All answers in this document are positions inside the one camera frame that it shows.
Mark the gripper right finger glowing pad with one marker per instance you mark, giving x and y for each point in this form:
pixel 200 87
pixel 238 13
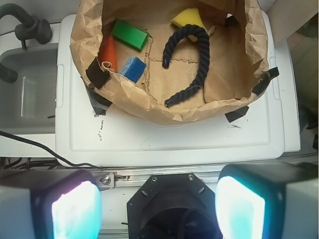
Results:
pixel 268 201

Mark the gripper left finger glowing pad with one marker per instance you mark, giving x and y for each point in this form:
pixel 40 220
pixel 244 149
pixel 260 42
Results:
pixel 49 204

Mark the white plastic bin lid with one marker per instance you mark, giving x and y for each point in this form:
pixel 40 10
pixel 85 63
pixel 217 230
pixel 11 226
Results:
pixel 119 140

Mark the grey toy sink basin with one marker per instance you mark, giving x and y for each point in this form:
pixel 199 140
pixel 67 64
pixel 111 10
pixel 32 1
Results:
pixel 27 106

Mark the brown paper bag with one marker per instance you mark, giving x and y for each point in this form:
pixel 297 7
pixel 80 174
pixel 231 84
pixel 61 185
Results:
pixel 189 77

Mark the blue sponge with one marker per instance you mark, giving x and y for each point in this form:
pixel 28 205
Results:
pixel 133 69

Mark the orange carrot toy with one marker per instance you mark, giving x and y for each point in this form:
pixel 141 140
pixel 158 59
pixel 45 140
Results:
pixel 108 54

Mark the black toy faucet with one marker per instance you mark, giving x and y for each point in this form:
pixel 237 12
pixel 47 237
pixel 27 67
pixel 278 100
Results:
pixel 30 27

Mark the green rectangular block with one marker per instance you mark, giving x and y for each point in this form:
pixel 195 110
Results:
pixel 129 34

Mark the yellow sponge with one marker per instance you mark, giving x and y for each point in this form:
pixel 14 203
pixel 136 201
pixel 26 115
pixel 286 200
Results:
pixel 189 16

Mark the aluminium frame rail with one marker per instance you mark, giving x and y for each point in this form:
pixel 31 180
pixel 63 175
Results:
pixel 110 178

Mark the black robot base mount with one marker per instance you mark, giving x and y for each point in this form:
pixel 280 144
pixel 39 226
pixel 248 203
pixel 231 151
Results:
pixel 185 210

